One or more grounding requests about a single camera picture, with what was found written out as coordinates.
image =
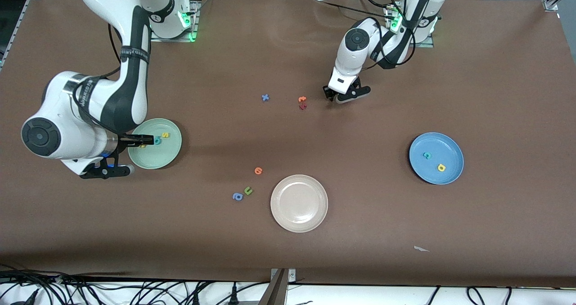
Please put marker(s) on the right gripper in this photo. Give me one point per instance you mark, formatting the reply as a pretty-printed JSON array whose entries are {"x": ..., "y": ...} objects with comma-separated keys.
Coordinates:
[{"x": 127, "y": 139}]

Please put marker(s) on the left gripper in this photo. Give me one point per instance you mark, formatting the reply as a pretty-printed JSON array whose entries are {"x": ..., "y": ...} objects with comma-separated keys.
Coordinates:
[{"x": 327, "y": 92}]

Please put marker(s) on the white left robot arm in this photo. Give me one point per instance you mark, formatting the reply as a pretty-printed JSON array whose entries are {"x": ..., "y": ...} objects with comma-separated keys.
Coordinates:
[{"x": 346, "y": 57}]

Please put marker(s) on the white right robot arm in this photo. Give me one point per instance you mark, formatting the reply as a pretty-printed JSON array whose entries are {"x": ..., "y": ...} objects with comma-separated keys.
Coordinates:
[{"x": 103, "y": 3}]

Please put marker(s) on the light green plate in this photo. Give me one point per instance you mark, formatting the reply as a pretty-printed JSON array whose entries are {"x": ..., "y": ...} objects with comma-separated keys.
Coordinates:
[{"x": 166, "y": 156}]

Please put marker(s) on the beige plate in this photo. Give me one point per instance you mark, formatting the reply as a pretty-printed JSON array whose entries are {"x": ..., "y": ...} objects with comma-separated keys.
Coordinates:
[{"x": 299, "y": 203}]

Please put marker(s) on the blue foam letter a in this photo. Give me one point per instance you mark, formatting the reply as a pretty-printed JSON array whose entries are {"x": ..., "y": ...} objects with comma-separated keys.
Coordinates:
[{"x": 237, "y": 197}]

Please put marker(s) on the brown table cover sheet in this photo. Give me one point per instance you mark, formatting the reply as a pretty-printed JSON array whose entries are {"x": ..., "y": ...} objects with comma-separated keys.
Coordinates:
[{"x": 360, "y": 206}]

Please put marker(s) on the blue plate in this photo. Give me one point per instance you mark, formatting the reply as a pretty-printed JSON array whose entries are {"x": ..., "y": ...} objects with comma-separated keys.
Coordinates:
[{"x": 443, "y": 150}]

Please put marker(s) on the white paper scrap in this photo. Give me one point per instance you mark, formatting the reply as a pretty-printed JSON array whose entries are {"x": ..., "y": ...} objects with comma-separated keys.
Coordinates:
[{"x": 420, "y": 249}]

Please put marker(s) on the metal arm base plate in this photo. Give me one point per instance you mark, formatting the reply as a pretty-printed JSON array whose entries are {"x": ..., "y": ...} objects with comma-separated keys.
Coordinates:
[
  {"x": 425, "y": 45},
  {"x": 173, "y": 39}
]

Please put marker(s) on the grey metal table bracket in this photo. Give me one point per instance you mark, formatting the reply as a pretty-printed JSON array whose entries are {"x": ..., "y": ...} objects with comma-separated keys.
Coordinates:
[{"x": 276, "y": 291}]

